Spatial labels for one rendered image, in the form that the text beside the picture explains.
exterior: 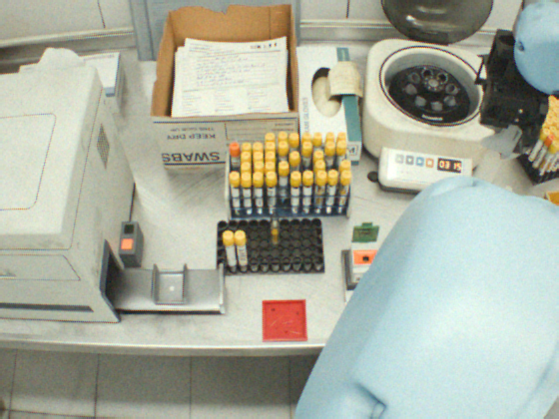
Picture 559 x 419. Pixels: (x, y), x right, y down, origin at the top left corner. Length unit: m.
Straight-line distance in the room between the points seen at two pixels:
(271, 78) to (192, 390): 1.03
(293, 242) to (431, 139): 0.29
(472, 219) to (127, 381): 1.72
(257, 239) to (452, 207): 0.79
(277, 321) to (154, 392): 0.96
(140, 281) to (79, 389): 1.00
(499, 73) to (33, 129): 0.59
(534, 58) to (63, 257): 0.58
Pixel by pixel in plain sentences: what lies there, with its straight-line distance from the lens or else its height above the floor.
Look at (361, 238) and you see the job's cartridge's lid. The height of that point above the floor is 0.96.
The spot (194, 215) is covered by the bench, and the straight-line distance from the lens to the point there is 1.01.
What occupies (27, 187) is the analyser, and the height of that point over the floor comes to 1.17.
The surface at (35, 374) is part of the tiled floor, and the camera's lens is 1.95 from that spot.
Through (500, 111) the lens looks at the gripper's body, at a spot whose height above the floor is 1.24.
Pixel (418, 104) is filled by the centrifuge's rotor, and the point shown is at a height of 0.98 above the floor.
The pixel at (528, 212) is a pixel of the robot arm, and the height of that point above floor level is 1.60.
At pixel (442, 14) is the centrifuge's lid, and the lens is 1.19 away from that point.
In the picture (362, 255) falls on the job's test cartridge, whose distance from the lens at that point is 0.88.
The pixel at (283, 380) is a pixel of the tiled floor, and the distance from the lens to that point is 1.79.
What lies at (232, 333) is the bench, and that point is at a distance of 0.91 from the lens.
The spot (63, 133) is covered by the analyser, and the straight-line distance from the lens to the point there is 0.77.
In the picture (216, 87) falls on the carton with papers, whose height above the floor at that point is 0.94.
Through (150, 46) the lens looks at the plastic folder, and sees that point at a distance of 1.25.
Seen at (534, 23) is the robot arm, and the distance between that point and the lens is 0.49.
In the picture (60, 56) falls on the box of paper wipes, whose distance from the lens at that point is 1.18.
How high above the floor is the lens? 1.73
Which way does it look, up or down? 59 degrees down
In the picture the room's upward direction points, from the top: straight up
